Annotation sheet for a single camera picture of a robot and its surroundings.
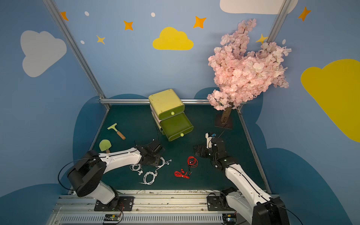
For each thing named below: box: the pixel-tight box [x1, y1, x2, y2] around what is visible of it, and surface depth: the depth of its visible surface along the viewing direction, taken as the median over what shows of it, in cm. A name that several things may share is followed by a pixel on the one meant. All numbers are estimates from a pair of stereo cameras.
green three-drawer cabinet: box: [148, 88, 194, 142], surface depth 98 cm
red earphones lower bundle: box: [174, 168, 190, 180], surface depth 86 cm
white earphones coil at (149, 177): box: [138, 170, 158, 186], surface depth 85 cm
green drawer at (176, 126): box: [158, 112, 194, 142], surface depth 98 cm
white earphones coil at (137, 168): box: [129, 163, 143, 176], surface depth 88 cm
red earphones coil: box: [187, 155, 199, 168], surface depth 92 cm
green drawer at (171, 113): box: [158, 105, 185, 120], surface depth 93 cm
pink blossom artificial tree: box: [207, 18, 292, 129], surface depth 69 cm
